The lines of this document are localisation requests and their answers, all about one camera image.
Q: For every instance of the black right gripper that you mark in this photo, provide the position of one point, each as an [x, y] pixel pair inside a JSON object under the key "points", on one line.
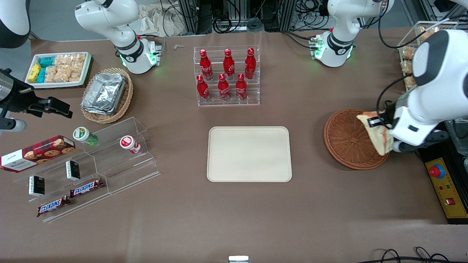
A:
{"points": [[20, 99]]}

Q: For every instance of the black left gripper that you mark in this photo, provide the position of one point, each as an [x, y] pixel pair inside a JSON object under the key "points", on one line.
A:
{"points": [[387, 117]]}

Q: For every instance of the triangle sandwich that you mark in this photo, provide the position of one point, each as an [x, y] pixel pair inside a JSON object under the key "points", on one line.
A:
{"points": [[380, 140]]}

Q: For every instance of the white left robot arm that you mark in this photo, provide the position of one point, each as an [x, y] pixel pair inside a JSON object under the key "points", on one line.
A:
{"points": [[438, 98]]}

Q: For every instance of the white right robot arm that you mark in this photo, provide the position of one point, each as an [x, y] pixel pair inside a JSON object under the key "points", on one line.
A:
{"points": [[109, 18]]}

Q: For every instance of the white rectangular snack tray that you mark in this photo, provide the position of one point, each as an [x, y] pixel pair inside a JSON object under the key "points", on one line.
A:
{"points": [[55, 84]]}

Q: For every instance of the round brown wicker basket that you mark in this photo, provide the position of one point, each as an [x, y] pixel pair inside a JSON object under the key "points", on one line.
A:
{"points": [[343, 142]]}

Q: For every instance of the oval light wicker basket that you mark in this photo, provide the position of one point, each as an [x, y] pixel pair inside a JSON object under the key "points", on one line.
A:
{"points": [[127, 98]]}

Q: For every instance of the beige rectangular tray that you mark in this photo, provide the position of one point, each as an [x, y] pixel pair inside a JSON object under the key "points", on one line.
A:
{"points": [[248, 153]]}

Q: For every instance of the teal snack pack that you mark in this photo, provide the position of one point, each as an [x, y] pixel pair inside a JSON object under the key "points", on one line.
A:
{"points": [[47, 61], [41, 75]]}

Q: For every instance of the clear rice cracker bag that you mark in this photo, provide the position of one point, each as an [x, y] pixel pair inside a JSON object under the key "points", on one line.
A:
{"points": [[75, 72], [62, 75], [63, 59], [78, 58], [51, 73]]}

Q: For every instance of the yellow snack pack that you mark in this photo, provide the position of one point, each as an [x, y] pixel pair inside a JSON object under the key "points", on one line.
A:
{"points": [[34, 72]]}

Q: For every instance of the green bottle white cap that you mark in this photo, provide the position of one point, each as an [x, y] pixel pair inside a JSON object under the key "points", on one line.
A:
{"points": [[83, 135]]}

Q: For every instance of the bagged fried snack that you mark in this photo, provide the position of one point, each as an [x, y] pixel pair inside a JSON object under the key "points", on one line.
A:
{"points": [[406, 67], [427, 32], [408, 53], [410, 82]]}

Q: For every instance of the red tartan cookie box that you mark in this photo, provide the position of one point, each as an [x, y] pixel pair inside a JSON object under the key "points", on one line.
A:
{"points": [[36, 153]]}

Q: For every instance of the stacked aluminium foil trays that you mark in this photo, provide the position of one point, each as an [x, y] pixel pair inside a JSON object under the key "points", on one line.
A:
{"points": [[104, 93]]}

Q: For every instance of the small black box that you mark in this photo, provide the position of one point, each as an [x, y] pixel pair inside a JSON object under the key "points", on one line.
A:
{"points": [[73, 170], [36, 186]]}

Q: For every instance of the red emergency stop button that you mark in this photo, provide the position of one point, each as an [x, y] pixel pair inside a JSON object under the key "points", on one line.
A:
{"points": [[436, 171]]}

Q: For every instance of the red white drink bottle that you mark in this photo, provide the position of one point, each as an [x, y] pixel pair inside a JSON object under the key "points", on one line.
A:
{"points": [[128, 143]]}

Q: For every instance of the snickers chocolate bar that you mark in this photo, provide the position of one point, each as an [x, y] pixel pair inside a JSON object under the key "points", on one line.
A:
{"points": [[53, 206], [87, 187]]}

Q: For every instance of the clear acrylic stepped shelf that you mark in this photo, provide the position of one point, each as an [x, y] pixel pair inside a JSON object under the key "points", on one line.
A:
{"points": [[124, 171]]}

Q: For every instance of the black yellow control box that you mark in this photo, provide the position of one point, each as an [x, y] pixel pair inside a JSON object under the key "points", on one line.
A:
{"points": [[453, 190]]}

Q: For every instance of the clear acrylic bottle rack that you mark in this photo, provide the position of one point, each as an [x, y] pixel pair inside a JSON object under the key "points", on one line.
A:
{"points": [[256, 93]]}

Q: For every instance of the red cola bottle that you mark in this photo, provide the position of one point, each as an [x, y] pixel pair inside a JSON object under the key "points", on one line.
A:
{"points": [[223, 88], [202, 89], [229, 65], [250, 65], [206, 67], [241, 87]]}

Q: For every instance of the small clear plastic piece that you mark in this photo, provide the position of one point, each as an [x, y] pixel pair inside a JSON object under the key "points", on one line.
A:
{"points": [[179, 46]]}

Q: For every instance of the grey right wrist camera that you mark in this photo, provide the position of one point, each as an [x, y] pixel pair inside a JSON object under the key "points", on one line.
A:
{"points": [[14, 126]]}

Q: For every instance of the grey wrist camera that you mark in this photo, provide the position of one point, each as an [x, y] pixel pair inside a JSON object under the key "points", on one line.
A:
{"points": [[420, 144], [14, 126]]}

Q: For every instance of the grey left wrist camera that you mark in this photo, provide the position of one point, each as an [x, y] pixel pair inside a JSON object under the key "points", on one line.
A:
{"points": [[420, 144]]}

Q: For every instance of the red rocker switch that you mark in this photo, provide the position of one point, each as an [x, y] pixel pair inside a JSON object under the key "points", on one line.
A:
{"points": [[450, 201]]}

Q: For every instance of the aluminium frame rack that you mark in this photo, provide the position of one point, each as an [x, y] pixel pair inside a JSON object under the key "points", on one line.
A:
{"points": [[278, 14]]}

